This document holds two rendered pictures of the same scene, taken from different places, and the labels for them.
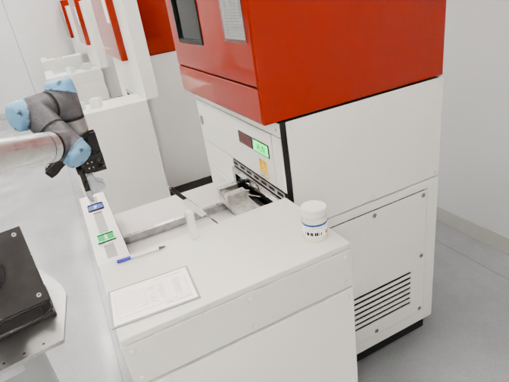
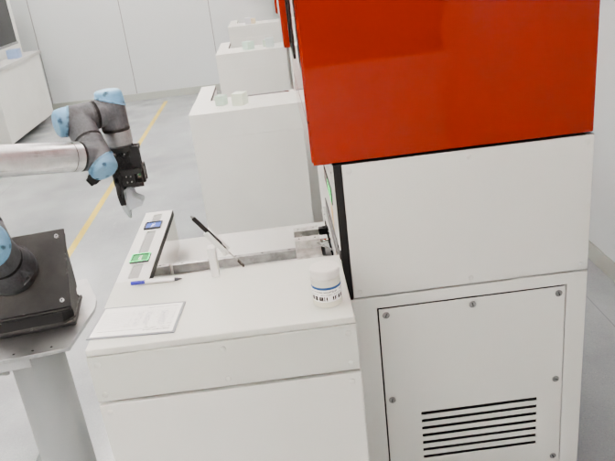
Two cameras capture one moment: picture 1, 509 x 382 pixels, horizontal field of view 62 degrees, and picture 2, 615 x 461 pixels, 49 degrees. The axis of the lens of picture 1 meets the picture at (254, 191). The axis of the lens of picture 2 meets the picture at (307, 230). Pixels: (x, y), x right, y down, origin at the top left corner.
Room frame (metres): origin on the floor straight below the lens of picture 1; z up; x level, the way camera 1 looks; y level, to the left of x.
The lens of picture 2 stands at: (-0.34, -0.65, 1.75)
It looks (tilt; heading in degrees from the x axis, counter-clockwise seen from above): 23 degrees down; 21
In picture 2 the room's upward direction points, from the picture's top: 7 degrees counter-clockwise
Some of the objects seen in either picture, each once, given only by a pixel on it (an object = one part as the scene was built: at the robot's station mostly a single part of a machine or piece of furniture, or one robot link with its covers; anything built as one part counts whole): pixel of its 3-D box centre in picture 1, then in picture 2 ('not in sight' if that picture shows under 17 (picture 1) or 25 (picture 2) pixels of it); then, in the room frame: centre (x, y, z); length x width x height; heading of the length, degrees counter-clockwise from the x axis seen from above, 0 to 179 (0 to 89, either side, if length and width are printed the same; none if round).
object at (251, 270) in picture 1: (225, 275); (228, 323); (0.99, 0.12, 0.89); 0.62 x 0.35 x 0.14; 112
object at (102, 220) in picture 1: (106, 239); (151, 262); (1.30, 0.54, 0.89); 0.55 x 0.09 x 0.14; 22
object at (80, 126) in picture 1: (73, 126); (118, 137); (1.20, 0.48, 1.33); 0.08 x 0.08 x 0.05
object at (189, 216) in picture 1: (195, 214); (218, 251); (1.11, 0.18, 1.03); 0.06 x 0.04 x 0.13; 112
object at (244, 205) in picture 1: (245, 208); (309, 260); (1.42, 0.05, 0.87); 0.36 x 0.08 x 0.03; 22
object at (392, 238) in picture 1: (317, 245); (437, 335); (1.78, -0.27, 0.41); 0.82 x 0.71 x 0.82; 22
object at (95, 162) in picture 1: (85, 152); (126, 166); (1.20, 0.47, 1.25); 0.09 x 0.08 x 0.12; 113
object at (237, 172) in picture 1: (257, 192); (332, 244); (1.48, -0.01, 0.89); 0.44 x 0.02 x 0.10; 22
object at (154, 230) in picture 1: (186, 218); (249, 258); (1.47, 0.28, 0.84); 0.50 x 0.02 x 0.03; 112
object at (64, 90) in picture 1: (63, 100); (111, 110); (1.19, 0.48, 1.40); 0.09 x 0.08 x 0.11; 146
